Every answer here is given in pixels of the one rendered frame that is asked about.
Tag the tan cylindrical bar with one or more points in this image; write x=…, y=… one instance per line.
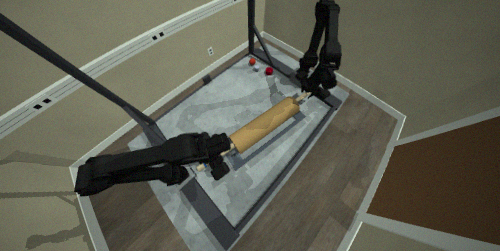
x=203, y=166

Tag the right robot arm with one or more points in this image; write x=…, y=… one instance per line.
x=180, y=150

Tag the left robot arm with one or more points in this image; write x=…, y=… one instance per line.
x=331, y=52

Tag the tan cardboard roll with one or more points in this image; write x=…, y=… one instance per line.
x=258, y=128

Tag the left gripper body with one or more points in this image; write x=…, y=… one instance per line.
x=323, y=94

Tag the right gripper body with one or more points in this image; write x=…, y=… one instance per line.
x=220, y=169

